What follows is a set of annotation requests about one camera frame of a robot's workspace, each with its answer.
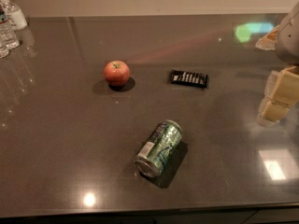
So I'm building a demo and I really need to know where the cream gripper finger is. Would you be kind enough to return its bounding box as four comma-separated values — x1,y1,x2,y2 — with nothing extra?
255,26,279,50
256,65,299,127

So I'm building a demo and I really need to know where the green soda can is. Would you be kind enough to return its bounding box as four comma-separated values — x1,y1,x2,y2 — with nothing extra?
134,119,182,178

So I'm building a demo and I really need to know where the black snack bar wrapper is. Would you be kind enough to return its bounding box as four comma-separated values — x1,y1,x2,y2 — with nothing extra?
170,70,208,89

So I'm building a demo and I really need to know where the red apple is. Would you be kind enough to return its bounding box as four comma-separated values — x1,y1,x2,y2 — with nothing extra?
104,61,130,87

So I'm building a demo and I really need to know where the white pump sanitizer bottle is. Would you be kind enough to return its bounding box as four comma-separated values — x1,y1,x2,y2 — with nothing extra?
0,0,28,31

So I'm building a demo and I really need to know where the clear plastic water bottle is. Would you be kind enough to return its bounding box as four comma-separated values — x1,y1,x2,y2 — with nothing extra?
0,5,20,49

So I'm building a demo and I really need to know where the clear bottle at edge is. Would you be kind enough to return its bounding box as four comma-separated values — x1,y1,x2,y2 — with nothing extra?
0,37,9,58

